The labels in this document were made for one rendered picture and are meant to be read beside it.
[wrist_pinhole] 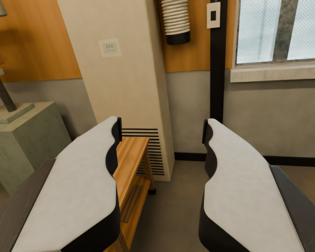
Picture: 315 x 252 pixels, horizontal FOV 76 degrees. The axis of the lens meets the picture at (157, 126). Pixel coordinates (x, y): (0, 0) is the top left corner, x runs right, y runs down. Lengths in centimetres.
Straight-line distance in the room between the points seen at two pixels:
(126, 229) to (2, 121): 118
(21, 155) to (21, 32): 97
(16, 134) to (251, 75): 165
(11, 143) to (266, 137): 192
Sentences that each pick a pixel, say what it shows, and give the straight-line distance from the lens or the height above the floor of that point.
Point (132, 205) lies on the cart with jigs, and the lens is 144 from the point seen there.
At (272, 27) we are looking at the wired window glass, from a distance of 162.
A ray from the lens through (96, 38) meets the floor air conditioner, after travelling 137.
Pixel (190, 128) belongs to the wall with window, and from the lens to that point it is 177.
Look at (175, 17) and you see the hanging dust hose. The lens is 131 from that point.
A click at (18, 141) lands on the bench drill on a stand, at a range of 171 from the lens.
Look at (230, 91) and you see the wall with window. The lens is 161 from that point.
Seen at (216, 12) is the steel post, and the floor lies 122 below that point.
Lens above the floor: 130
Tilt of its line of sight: 31 degrees down
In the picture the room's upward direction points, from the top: 9 degrees counter-clockwise
